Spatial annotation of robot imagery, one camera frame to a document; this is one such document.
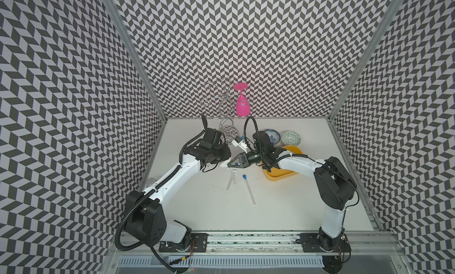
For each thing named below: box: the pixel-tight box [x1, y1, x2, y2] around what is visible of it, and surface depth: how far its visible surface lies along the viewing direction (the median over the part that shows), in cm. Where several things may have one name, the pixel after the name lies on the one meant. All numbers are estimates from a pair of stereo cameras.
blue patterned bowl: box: [263, 128, 281, 145], surface depth 107 cm
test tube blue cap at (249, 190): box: [242, 174, 256, 206], surface depth 90 cm
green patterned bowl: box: [280, 129, 302, 146], surface depth 107 cm
